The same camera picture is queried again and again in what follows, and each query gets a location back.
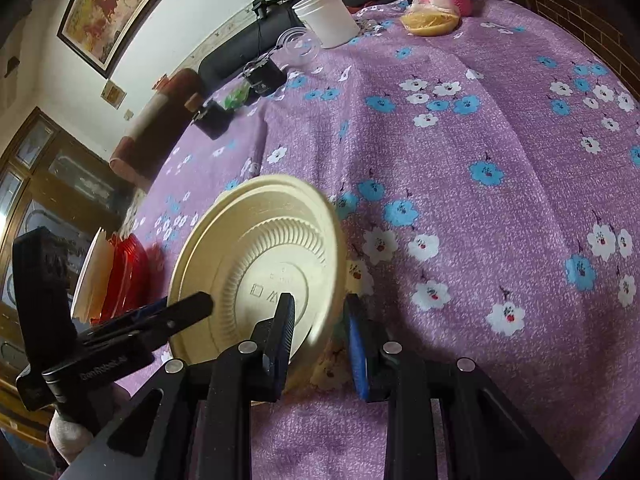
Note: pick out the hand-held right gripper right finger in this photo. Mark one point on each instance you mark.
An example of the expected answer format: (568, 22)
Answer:
(357, 350)

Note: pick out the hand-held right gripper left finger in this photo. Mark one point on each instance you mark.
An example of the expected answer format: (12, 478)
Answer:
(280, 340)

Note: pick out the purple floral tablecloth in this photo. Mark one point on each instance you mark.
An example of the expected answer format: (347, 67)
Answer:
(475, 210)

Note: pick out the large beige plastic bowl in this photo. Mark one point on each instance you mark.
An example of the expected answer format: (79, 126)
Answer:
(260, 240)

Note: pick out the black sofa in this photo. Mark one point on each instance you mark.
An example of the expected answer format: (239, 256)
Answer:
(240, 55)

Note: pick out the green packet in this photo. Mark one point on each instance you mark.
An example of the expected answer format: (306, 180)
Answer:
(237, 97)

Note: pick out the black round tin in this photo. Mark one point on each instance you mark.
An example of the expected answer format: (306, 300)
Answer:
(265, 77)

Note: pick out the small yellow wall plaque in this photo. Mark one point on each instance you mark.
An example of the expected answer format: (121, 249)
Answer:
(112, 95)

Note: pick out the brown armchair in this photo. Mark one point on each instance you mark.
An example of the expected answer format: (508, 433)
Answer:
(155, 120)

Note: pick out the wooden glass-door cabinet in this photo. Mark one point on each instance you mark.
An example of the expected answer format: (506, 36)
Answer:
(45, 175)

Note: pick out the framed wall painting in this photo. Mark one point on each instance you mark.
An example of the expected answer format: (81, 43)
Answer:
(110, 5)

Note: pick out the large red plastic plate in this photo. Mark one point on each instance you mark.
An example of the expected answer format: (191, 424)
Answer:
(139, 270)

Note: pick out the clear bag of yellow food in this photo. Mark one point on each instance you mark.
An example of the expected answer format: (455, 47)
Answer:
(430, 22)

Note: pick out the white plastic jar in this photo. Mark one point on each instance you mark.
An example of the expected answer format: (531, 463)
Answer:
(327, 20)

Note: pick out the small red plastic plate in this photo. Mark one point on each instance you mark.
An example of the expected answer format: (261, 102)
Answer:
(119, 280)

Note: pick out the person's left hand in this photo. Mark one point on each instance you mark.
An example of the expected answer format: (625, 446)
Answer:
(67, 435)

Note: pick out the small beige plastic bowl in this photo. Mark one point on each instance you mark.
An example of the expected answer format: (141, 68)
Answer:
(100, 280)

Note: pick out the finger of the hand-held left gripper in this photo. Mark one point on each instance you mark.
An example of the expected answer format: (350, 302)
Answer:
(180, 310)
(150, 308)

